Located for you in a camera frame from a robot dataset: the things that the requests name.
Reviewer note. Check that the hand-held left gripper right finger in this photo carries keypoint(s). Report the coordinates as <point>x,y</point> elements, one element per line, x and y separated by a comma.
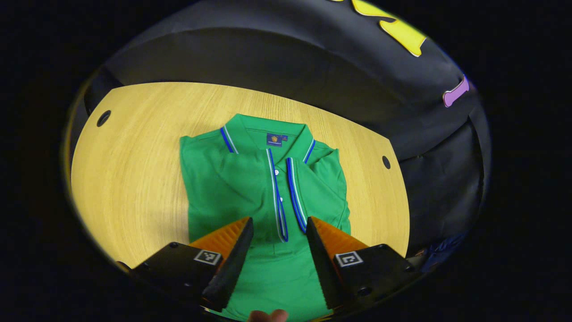
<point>326,273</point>

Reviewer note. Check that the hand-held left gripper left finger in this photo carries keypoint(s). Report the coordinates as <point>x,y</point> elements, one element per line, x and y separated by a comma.
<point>232,268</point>

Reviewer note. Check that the green T-shirt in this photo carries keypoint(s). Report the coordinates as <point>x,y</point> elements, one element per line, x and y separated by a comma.
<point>223,188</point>

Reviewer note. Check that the white blue patterned cloth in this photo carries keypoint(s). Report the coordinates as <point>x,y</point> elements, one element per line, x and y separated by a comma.
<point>442,250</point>

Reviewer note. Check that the black backdrop cloth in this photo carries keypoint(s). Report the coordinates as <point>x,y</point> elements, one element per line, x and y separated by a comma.
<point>290,58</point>

